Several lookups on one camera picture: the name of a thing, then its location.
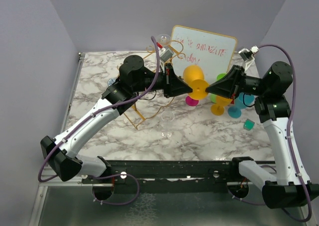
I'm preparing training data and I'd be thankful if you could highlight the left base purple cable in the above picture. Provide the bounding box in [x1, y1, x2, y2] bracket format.
[91, 174, 141, 206]

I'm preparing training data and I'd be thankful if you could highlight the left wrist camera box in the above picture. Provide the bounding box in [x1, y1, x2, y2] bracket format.
[160, 45, 174, 64]

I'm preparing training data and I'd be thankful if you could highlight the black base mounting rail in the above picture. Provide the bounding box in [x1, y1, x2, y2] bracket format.
[82, 160, 253, 197]

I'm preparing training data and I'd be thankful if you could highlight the green wine glass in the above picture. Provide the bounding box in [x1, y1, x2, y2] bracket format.
[209, 73, 228, 103]

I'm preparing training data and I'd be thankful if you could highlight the gold wire glass rack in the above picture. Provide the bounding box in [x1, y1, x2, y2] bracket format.
[116, 39, 185, 131]

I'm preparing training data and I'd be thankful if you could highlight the blue wine glass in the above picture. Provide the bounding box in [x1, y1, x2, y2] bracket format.
[227, 93, 255, 118]

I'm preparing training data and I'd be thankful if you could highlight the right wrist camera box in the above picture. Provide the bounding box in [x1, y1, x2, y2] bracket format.
[238, 46, 259, 72]

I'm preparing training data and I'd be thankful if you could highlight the teal green cube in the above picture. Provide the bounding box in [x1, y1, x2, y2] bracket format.
[243, 119, 255, 131]

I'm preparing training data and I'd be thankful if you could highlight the blue patterned small jar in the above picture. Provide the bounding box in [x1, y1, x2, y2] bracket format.
[107, 78, 116, 86]

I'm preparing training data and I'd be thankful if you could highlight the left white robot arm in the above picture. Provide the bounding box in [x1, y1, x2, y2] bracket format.
[40, 55, 192, 184]

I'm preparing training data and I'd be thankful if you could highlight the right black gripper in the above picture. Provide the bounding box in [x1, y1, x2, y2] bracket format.
[206, 65, 270, 100]

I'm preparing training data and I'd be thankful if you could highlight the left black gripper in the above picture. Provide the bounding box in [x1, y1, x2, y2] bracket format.
[133, 63, 193, 99]

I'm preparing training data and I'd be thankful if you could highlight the yellow wine glass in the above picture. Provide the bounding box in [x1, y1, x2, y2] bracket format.
[210, 96, 232, 116]

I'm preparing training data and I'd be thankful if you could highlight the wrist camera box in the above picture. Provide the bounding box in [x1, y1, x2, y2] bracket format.
[238, 46, 259, 72]
[160, 45, 174, 64]

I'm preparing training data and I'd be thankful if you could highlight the pink wine glass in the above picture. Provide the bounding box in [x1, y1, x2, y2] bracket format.
[185, 96, 199, 107]

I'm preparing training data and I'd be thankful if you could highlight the clear wine glass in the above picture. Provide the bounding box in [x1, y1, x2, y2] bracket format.
[156, 34, 171, 46]
[160, 110, 175, 138]

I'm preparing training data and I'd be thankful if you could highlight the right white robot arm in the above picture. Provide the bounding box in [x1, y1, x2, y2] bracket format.
[206, 61, 319, 209]

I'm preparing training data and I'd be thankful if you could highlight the orange wine glass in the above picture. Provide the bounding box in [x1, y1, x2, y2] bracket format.
[183, 65, 209, 100]

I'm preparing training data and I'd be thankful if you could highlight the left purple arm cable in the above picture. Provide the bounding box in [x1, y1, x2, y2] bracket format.
[37, 35, 165, 182]

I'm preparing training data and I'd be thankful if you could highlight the gold framed whiteboard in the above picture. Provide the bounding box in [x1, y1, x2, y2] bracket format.
[171, 25, 237, 84]

